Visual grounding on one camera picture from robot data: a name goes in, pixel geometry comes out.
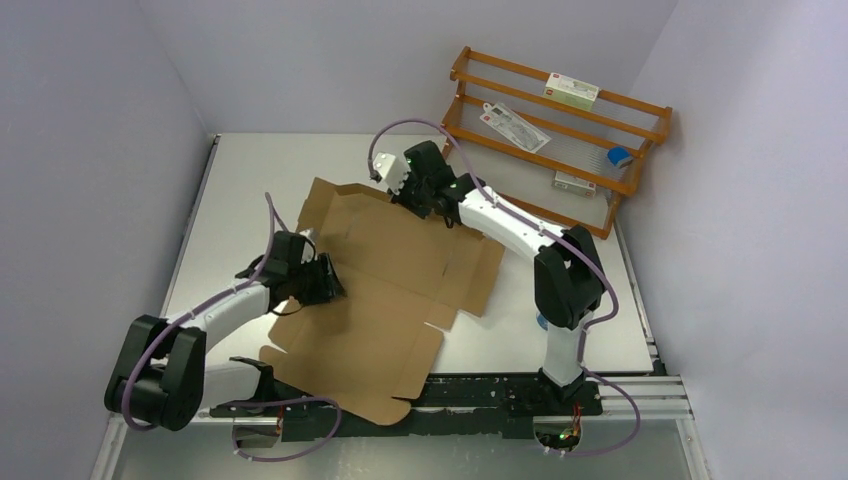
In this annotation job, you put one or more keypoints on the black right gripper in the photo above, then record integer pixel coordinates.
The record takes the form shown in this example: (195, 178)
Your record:
(401, 201)

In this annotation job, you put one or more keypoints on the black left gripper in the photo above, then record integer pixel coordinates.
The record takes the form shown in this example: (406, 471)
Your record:
(328, 285)

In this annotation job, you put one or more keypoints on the brown cardboard box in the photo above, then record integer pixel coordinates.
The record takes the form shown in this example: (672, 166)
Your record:
(405, 278)

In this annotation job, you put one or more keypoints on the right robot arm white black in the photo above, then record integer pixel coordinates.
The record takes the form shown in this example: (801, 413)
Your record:
(568, 282)

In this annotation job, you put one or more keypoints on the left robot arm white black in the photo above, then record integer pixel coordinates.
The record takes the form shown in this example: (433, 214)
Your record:
(161, 378)

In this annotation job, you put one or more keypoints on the small white box lower shelf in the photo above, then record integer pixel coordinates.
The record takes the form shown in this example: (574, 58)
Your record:
(574, 185)

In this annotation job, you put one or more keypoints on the green white small box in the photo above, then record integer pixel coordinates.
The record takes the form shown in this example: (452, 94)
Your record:
(570, 91)

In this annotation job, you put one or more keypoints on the clear plastic packaged item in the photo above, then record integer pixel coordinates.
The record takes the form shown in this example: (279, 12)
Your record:
(514, 128)

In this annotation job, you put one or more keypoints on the orange wooden shelf rack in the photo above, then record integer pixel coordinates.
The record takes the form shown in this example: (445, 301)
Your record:
(569, 164)

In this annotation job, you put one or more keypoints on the blue white eraser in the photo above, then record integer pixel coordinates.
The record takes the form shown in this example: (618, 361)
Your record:
(619, 157)

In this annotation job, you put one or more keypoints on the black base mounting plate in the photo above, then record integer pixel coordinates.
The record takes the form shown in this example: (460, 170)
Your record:
(506, 404)

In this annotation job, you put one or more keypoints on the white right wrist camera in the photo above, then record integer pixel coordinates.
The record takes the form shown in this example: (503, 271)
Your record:
(391, 171)

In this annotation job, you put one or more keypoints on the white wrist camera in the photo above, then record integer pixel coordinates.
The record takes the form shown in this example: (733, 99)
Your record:
(391, 171)
(309, 235)

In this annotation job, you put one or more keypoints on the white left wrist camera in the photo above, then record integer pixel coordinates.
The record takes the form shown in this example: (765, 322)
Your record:
(309, 235)

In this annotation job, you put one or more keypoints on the aluminium frame rails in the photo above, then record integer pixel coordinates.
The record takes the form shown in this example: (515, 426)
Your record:
(667, 447)

